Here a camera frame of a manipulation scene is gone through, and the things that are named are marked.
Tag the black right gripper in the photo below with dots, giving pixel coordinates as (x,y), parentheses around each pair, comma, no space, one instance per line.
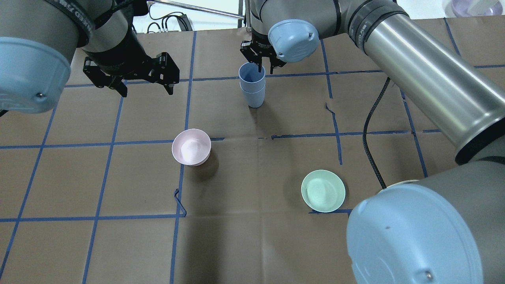
(259,45)

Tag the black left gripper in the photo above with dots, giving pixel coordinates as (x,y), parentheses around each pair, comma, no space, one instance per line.
(125,60)

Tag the blue cup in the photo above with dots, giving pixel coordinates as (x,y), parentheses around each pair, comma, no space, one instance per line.
(255,99)
(252,77)

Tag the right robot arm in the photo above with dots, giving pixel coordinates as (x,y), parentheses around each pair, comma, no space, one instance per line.
(443,229)

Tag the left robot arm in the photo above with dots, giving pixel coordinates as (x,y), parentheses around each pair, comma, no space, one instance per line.
(38,39)

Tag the pink bowl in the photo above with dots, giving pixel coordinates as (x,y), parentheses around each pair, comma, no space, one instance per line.
(191,147)

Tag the green bowl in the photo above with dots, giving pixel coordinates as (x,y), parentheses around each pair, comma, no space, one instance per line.
(323,191)

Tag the aluminium frame post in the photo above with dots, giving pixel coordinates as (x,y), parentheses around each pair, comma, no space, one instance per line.
(244,9)

